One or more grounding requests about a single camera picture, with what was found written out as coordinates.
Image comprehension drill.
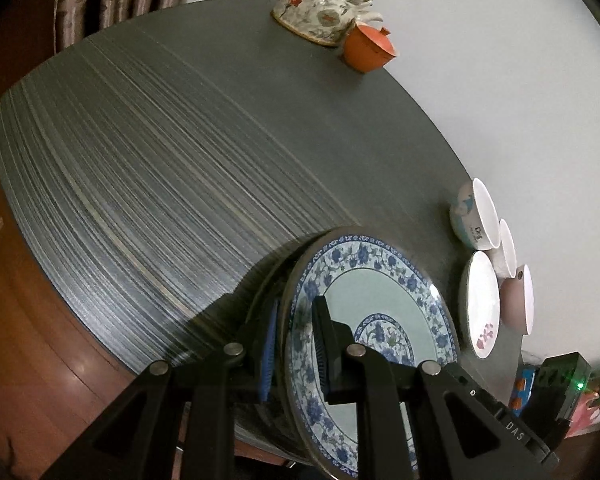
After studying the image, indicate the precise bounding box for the small white pink-flowered plate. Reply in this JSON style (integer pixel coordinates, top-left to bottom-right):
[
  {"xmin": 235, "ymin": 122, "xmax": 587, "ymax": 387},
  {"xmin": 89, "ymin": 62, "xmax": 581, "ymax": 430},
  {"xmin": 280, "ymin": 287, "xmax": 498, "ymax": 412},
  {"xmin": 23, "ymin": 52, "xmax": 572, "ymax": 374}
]
[{"xmin": 458, "ymin": 250, "xmax": 501, "ymax": 359}]

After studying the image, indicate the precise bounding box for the pink bowl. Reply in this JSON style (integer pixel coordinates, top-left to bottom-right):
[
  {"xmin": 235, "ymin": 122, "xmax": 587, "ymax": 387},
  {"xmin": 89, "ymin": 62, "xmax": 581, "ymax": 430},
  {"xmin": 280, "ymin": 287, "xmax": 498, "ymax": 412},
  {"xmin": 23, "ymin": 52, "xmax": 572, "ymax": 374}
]
[{"xmin": 500, "ymin": 263, "xmax": 535, "ymax": 336}]

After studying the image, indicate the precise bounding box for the white ribbed bowl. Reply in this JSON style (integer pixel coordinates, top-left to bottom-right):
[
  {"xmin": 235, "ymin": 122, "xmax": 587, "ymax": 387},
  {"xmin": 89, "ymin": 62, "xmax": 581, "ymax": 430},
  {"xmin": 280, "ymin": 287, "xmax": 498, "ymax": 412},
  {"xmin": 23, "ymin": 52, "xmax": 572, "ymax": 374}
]
[{"xmin": 489, "ymin": 218, "xmax": 518, "ymax": 279}]

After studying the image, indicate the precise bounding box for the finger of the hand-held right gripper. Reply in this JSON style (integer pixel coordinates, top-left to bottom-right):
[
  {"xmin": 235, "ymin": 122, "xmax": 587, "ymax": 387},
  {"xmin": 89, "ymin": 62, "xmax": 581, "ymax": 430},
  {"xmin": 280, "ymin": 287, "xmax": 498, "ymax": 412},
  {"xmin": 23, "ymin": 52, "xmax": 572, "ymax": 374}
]
[{"xmin": 447, "ymin": 365, "xmax": 561, "ymax": 468}]

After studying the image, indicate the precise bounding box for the white bowl with blue print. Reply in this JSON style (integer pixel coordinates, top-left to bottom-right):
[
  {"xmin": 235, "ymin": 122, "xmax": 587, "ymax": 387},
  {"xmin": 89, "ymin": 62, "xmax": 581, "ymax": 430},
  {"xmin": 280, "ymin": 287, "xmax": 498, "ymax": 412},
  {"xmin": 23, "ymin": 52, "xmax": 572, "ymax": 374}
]
[{"xmin": 449, "ymin": 177, "xmax": 502, "ymax": 251}]

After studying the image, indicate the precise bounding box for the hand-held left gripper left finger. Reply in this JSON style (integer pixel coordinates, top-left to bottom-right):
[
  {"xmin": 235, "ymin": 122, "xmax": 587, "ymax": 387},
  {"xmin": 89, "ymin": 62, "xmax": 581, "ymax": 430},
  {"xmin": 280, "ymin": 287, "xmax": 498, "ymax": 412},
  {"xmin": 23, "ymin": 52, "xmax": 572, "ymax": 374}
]
[{"xmin": 42, "ymin": 296, "xmax": 286, "ymax": 480}]

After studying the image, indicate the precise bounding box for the floral ceramic teapot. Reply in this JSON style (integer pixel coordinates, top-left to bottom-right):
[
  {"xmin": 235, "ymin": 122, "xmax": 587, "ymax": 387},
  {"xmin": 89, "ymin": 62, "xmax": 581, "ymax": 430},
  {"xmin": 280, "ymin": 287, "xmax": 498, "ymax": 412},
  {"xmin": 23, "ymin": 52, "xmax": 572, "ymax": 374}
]
[{"xmin": 271, "ymin": 0, "xmax": 383, "ymax": 48}]

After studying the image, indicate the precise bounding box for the blue floral patterned plate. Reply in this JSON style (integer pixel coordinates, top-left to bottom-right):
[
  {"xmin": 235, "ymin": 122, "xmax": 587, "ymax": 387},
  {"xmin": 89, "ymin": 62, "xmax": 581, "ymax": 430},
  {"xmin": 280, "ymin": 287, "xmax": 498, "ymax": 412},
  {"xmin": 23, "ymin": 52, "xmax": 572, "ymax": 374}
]
[{"xmin": 282, "ymin": 227, "xmax": 462, "ymax": 480}]

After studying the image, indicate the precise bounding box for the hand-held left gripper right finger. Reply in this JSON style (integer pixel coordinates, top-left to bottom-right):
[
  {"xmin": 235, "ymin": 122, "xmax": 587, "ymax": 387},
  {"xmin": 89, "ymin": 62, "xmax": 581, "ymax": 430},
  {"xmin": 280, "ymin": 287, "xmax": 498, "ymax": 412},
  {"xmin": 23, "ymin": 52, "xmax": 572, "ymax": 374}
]
[{"xmin": 312, "ymin": 296, "xmax": 551, "ymax": 480}]

